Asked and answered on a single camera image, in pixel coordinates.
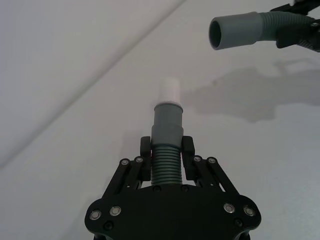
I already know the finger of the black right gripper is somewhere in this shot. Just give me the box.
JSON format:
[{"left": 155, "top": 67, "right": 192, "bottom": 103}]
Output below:
[
  {"left": 275, "top": 15, "right": 320, "bottom": 54},
  {"left": 269, "top": 0, "right": 320, "bottom": 14}
]

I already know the grey corrugated hose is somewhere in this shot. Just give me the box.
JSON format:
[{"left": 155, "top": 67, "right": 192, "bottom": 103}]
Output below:
[
  {"left": 150, "top": 100, "right": 185, "bottom": 187},
  {"left": 208, "top": 10, "right": 314, "bottom": 51}
]

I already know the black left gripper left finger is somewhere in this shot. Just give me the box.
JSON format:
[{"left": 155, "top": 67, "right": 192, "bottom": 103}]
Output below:
[{"left": 103, "top": 136, "right": 153, "bottom": 199}]

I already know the white plastic tube connector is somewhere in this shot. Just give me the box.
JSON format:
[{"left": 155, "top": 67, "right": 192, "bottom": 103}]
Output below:
[{"left": 158, "top": 77, "right": 182, "bottom": 104}]

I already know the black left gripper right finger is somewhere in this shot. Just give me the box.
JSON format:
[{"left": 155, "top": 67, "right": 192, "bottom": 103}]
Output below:
[{"left": 181, "top": 135, "right": 241, "bottom": 199}]

